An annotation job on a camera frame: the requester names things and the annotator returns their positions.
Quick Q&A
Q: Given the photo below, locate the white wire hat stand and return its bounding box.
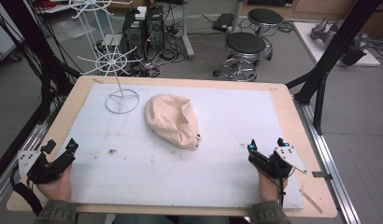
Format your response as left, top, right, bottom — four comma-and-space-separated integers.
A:
59, 0, 145, 115

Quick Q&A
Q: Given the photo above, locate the white foam mat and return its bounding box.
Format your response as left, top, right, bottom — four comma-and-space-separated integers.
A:
56, 83, 306, 210

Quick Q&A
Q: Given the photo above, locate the person's left hand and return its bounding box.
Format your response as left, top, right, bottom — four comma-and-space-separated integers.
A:
35, 164, 73, 203

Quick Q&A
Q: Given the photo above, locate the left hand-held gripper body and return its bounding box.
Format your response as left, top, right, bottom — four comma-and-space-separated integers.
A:
17, 150, 76, 185

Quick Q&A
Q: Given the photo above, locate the grey metal desk leg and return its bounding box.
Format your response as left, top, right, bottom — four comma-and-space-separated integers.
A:
179, 0, 196, 61

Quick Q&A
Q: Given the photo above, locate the tangle of floor cables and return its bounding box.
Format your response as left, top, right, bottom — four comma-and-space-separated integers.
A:
130, 18, 189, 78

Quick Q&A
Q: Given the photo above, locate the black computer tower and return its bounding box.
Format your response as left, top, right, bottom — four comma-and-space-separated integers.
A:
145, 5, 165, 52
121, 8, 147, 60

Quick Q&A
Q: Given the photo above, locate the person's right hand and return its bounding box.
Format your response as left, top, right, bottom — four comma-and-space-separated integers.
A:
257, 169, 289, 203

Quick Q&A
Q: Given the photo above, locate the aluminium frame rail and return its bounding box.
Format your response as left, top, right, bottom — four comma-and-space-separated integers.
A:
292, 96, 362, 224
0, 102, 64, 208

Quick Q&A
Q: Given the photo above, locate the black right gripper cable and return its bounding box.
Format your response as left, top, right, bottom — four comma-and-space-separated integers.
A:
257, 167, 296, 210

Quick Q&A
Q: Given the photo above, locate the black round stool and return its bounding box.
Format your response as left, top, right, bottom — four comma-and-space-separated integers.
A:
247, 7, 284, 35
212, 32, 274, 83

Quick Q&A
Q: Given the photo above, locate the black metal frame post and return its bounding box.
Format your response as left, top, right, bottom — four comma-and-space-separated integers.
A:
0, 0, 82, 125
285, 0, 383, 136

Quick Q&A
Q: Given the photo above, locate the thin wooden stick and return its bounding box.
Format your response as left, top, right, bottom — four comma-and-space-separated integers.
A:
298, 188, 324, 215

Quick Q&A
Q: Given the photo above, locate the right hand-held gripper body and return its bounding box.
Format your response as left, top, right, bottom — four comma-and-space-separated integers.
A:
248, 145, 308, 179

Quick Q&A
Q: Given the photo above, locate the beige fabric hat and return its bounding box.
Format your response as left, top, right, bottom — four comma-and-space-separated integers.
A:
144, 93, 203, 151

